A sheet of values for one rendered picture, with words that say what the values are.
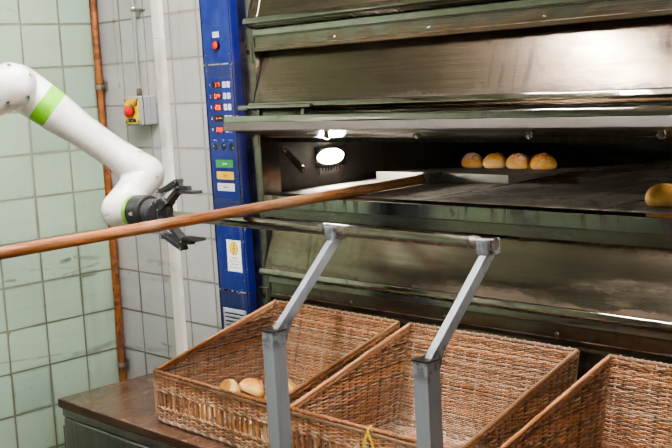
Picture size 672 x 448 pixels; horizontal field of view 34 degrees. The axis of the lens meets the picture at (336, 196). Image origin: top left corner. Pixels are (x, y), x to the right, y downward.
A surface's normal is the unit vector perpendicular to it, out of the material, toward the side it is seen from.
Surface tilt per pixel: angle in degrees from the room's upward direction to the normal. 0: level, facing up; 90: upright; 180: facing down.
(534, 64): 70
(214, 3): 90
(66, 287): 90
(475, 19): 90
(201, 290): 90
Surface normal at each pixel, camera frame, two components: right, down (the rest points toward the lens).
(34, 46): 0.69, 0.04
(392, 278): -0.70, -0.23
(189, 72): -0.72, 0.11
